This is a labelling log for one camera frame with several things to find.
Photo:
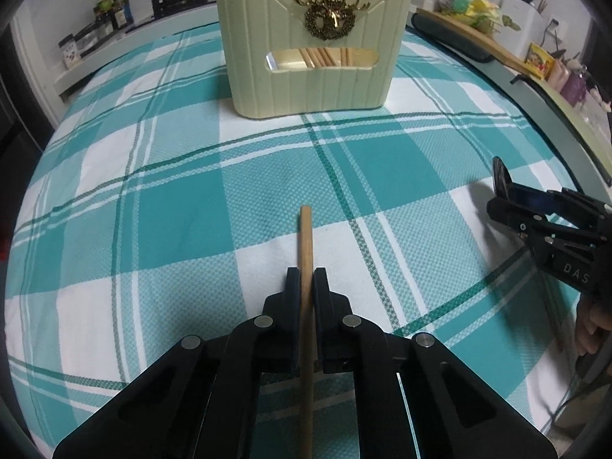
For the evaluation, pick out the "green label bottle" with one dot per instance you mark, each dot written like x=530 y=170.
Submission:
x=102 y=12

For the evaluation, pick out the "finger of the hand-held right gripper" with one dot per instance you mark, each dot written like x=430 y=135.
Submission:
x=530 y=200
x=509 y=213

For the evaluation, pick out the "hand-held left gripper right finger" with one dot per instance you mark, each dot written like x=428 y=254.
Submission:
x=319 y=296

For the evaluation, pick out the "large metal spoon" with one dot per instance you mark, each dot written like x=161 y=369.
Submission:
x=500 y=177

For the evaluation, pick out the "yellow snack packet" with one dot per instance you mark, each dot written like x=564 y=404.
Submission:
x=539 y=60

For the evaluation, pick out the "curved wooden board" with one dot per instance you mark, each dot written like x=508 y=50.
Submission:
x=507 y=57

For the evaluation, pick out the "plastic bag with vegetables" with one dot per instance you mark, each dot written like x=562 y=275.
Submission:
x=473 y=9

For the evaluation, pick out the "dark sauce bottle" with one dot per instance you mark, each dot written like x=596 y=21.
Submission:
x=122 y=12

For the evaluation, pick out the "white utensil caddy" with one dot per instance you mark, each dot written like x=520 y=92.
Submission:
x=521 y=24

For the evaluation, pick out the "purple cup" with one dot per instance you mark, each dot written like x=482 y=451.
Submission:
x=573 y=88

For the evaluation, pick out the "person's right hand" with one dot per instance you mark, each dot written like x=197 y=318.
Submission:
x=595 y=325

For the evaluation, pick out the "black stove grate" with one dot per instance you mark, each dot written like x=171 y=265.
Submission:
x=172 y=5

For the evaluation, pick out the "cream utensil holder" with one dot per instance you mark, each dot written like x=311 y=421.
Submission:
x=311 y=91

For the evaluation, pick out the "small spice packet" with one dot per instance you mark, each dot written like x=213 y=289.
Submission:
x=70 y=52

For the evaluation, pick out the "teal plaid tablecloth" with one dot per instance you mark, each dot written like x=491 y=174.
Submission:
x=167 y=177

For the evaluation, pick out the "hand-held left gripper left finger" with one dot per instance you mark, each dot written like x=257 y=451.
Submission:
x=292 y=296

